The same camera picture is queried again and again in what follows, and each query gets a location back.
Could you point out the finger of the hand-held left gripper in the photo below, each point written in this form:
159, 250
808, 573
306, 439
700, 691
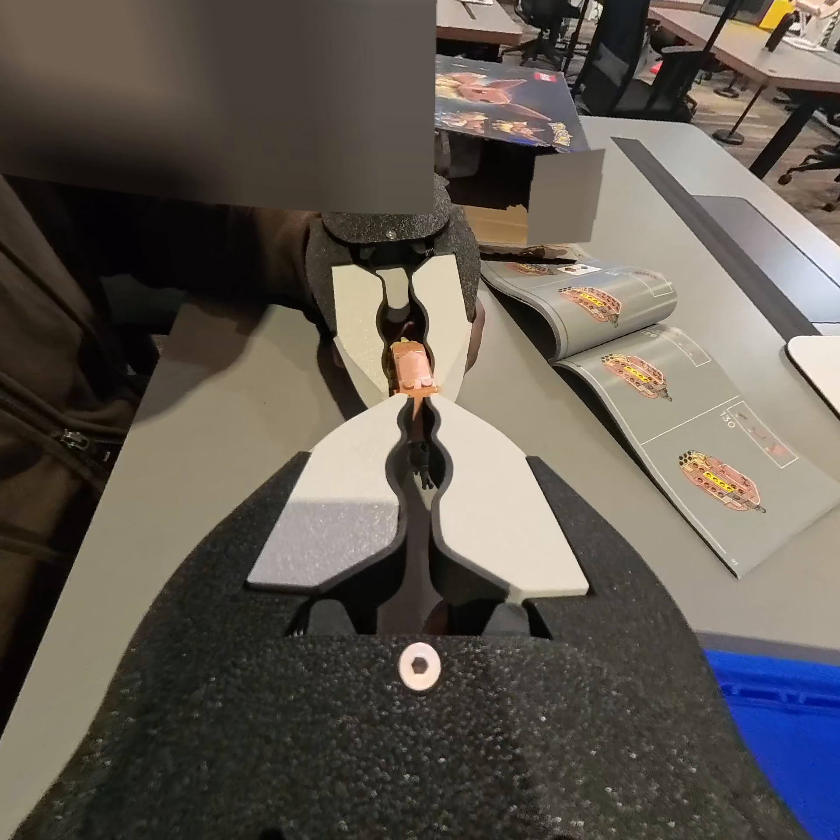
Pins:
449, 308
354, 315

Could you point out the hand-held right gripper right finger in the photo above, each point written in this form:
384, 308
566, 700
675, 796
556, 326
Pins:
512, 518

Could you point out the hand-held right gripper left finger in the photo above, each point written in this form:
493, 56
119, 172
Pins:
328, 518

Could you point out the brown toy brick model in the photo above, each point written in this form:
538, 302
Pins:
410, 371

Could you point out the grey instruction booklet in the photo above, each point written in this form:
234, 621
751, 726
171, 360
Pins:
689, 420

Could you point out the blue storage bin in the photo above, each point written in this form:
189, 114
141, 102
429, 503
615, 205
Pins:
787, 722

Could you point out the person's left forearm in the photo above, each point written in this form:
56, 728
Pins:
229, 249

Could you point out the grey desk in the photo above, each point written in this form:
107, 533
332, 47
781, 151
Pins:
229, 407

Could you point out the person's left hand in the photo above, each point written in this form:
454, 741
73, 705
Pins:
478, 334

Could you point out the printed cardboard box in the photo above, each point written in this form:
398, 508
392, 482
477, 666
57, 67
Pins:
499, 92

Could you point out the black office chair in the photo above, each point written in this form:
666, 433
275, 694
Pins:
610, 52
544, 19

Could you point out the person's brown jacket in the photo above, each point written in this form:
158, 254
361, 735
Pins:
39, 367

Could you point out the white board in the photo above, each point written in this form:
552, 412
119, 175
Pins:
820, 367

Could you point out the wooden table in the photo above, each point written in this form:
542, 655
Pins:
754, 59

